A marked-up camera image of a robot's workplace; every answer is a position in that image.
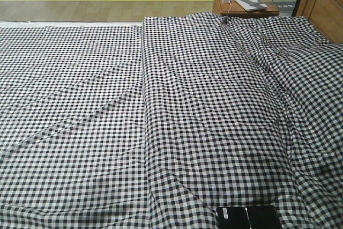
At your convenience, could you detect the wooden headboard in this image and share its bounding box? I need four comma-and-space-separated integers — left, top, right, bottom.
296, 0, 343, 43

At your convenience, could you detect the wooden nightstand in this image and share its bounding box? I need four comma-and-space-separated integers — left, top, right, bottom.
212, 0, 279, 18

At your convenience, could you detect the black white checkered bedsheet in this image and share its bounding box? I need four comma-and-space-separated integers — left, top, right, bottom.
1, 25, 150, 228

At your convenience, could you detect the black smartphone with sticker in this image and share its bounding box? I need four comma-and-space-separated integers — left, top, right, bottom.
216, 205, 282, 229

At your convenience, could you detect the black white checkered quilt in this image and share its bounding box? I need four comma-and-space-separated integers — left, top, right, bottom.
141, 13, 342, 228

